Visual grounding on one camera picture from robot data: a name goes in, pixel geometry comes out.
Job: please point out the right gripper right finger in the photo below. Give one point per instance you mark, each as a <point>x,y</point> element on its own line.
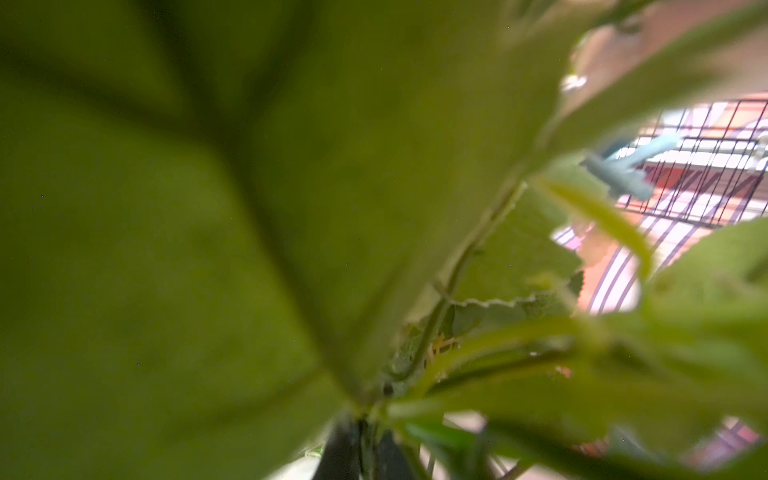
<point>391,463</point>

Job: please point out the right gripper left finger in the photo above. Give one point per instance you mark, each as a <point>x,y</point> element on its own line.
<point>340,459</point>

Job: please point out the pink lilac hydrangea bunch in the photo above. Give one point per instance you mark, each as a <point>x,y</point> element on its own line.
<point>216,214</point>

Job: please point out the dusty blue rose bunch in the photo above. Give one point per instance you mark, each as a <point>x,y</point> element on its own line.
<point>623,175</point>

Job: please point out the black wire basket back wall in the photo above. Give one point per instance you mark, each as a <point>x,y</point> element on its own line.
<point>717,174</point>

